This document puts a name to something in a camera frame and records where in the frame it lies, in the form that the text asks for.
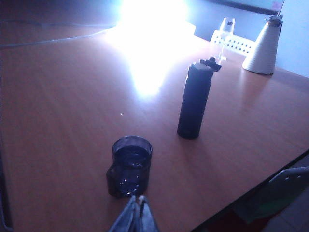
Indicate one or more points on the wall whiteboard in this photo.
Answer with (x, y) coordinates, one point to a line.
(253, 3)

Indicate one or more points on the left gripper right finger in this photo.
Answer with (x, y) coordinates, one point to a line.
(147, 223)

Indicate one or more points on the clear wine glass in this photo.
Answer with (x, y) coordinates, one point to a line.
(227, 26)

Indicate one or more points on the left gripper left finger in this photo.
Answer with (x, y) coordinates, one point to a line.
(125, 222)

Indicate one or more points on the white ribbed cone device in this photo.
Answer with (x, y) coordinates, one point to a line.
(263, 53)

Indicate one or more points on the clear textured glass mug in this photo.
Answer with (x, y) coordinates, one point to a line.
(131, 166)

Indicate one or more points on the black thermos cup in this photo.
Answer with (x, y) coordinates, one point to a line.
(193, 104)

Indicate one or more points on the grey plastic back chair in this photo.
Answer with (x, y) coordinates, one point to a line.
(289, 178)

